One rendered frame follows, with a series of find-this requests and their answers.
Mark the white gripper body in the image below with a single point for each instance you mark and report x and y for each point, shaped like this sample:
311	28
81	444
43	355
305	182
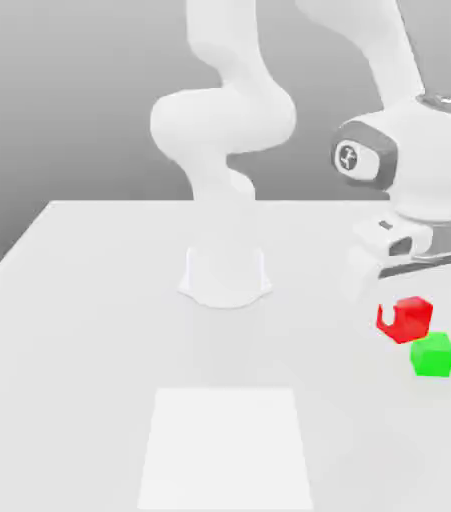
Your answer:
425	282

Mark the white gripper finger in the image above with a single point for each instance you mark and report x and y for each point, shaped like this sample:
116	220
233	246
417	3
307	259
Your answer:
388	314

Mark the small red cube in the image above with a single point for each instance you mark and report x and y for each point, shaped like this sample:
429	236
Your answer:
413	320

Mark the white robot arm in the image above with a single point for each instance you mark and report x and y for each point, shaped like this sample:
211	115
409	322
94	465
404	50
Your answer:
225	120

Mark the small green cube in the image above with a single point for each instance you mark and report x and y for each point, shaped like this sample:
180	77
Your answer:
433	356

